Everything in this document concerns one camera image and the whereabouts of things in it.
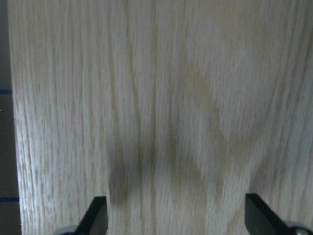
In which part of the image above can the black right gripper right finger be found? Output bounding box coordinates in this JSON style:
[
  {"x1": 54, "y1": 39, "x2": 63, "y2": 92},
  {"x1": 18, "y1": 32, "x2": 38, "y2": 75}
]
[{"x1": 244, "y1": 193, "x2": 313, "y2": 235}]

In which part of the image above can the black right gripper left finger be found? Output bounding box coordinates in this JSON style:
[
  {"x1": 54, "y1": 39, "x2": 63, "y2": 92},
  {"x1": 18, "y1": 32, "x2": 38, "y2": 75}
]
[{"x1": 56, "y1": 196, "x2": 108, "y2": 235}]

